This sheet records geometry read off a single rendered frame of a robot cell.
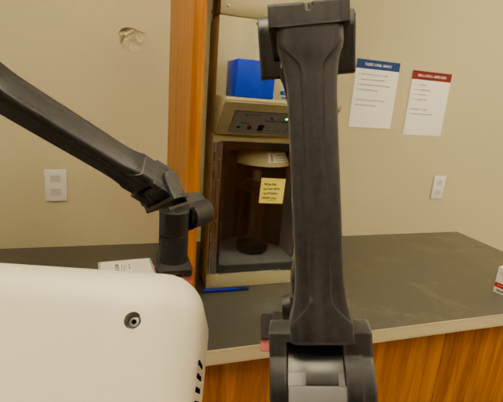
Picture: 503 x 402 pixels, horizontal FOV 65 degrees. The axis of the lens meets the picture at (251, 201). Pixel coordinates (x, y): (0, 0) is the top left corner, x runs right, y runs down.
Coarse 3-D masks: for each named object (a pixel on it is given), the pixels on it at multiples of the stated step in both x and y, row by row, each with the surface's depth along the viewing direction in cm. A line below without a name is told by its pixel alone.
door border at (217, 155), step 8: (216, 144) 109; (216, 152) 109; (216, 160) 110; (216, 168) 110; (216, 176) 111; (216, 184) 112; (216, 192) 112; (216, 200) 113; (216, 208) 114; (216, 216) 114; (216, 224) 115; (216, 232) 116; (216, 240) 116; (208, 248) 116; (216, 248) 117; (208, 264) 117
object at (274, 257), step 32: (224, 160) 111; (256, 160) 113; (288, 160) 116; (224, 192) 113; (256, 192) 116; (288, 192) 119; (224, 224) 116; (256, 224) 119; (288, 224) 122; (224, 256) 118; (256, 256) 122; (288, 256) 125
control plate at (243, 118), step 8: (240, 112) 101; (248, 112) 101; (256, 112) 102; (264, 112) 102; (272, 112) 103; (232, 120) 103; (240, 120) 103; (248, 120) 104; (256, 120) 104; (264, 120) 105; (272, 120) 105; (280, 120) 106; (232, 128) 106; (240, 128) 106; (256, 128) 107; (264, 128) 108; (272, 128) 108; (280, 128) 109; (288, 128) 109
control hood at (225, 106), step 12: (216, 96) 106; (216, 108) 105; (228, 108) 99; (240, 108) 99; (252, 108) 100; (264, 108) 101; (276, 108) 102; (216, 120) 105; (228, 120) 103; (216, 132) 106; (228, 132) 107
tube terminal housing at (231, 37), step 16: (224, 16) 102; (224, 32) 103; (240, 32) 104; (256, 32) 105; (224, 48) 104; (240, 48) 105; (256, 48) 106; (224, 64) 105; (208, 80) 114; (224, 80) 106; (208, 96) 114; (208, 112) 114; (208, 128) 115; (208, 144) 115; (208, 160) 115; (208, 176) 115; (208, 192) 115; (208, 224) 116; (208, 240) 117; (256, 272) 125; (272, 272) 126; (288, 272) 128; (208, 288) 121
